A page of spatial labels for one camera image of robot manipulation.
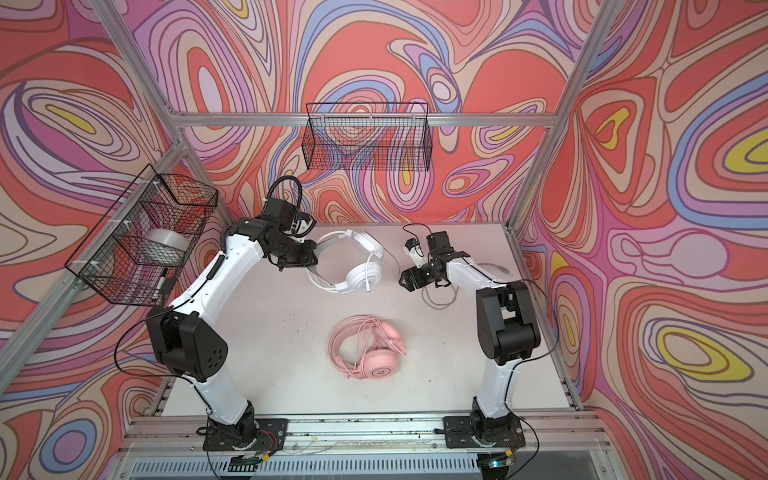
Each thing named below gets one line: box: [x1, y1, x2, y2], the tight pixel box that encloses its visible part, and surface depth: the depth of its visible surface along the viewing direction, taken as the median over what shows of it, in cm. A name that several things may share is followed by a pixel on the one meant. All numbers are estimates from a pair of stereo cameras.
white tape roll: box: [140, 228, 191, 266], surface depth 74 cm
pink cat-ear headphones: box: [327, 315, 407, 381], surface depth 83 cm
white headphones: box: [306, 229, 385, 295], surface depth 75 cm
